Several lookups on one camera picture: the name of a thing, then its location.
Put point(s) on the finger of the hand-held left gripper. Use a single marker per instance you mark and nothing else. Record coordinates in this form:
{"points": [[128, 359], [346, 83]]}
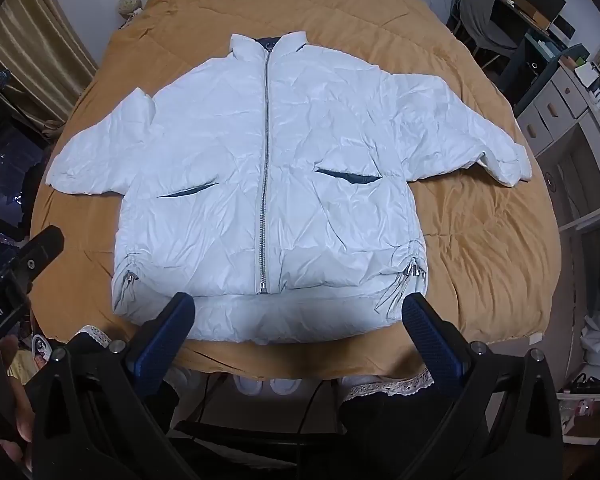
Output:
{"points": [[40, 247]]}

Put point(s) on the beige striped curtain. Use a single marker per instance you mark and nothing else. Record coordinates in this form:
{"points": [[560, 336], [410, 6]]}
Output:
{"points": [[40, 45]]}

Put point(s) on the person's left hand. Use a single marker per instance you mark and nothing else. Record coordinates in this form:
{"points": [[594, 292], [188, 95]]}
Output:
{"points": [[17, 412]]}

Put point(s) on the grey chair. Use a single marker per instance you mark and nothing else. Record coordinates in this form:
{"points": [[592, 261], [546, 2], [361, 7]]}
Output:
{"points": [[480, 5]]}

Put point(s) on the dark teal desk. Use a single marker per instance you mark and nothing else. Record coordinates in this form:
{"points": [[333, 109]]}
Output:
{"points": [[530, 65]]}

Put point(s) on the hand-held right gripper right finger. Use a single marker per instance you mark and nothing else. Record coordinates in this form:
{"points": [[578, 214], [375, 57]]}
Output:
{"points": [[427, 327]]}

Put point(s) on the white lace bed skirt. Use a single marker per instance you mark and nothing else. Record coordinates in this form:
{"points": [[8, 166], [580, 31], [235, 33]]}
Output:
{"points": [[395, 387]]}

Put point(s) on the tan quilted bed blanket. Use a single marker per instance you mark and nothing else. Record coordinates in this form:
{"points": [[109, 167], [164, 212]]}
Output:
{"points": [[480, 250]]}

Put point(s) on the white shelf unit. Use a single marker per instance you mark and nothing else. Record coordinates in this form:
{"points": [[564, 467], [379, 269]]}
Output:
{"points": [[587, 180]]}

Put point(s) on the white drawer cabinet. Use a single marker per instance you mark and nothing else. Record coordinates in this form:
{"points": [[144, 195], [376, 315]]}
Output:
{"points": [[545, 115]]}

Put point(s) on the white puffer jacket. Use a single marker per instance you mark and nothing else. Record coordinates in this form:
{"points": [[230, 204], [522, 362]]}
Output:
{"points": [[305, 160]]}

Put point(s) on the white storage basket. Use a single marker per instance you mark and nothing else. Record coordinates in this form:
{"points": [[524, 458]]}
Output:
{"points": [[585, 395]]}

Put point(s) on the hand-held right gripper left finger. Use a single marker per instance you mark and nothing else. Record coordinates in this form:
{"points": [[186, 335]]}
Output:
{"points": [[172, 327]]}

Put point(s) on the white shoe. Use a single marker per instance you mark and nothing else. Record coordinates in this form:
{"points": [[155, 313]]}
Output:
{"points": [[250, 385], [286, 386]]}

